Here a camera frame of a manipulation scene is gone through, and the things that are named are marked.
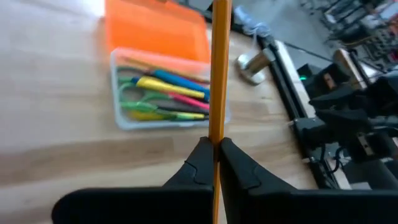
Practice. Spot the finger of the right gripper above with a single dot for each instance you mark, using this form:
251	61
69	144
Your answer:
348	117
345	98

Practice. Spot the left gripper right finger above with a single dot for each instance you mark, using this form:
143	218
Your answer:
280	208

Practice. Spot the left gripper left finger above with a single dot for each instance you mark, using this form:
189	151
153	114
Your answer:
155	205

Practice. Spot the clear plastic supply box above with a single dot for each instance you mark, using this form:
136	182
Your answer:
124	123

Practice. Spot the slim yellow pen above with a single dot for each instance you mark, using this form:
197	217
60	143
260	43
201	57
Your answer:
146	116

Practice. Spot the black pen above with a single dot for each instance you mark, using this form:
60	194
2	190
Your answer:
183	108

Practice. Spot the pink pen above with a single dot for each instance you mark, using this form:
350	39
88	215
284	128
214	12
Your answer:
189	101

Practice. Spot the yellow highlighter pen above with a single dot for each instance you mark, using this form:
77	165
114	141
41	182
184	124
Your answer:
168	87

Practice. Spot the blue pen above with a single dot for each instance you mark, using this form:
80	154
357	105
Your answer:
180	81

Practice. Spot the orange pencil with red eraser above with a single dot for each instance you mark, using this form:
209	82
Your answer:
219	77

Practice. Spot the pink pencil with blue cap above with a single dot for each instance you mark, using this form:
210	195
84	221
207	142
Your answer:
161	63

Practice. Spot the orange plastic box lid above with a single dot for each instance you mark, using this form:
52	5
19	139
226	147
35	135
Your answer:
155	28

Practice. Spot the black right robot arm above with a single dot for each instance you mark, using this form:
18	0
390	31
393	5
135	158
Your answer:
314	76

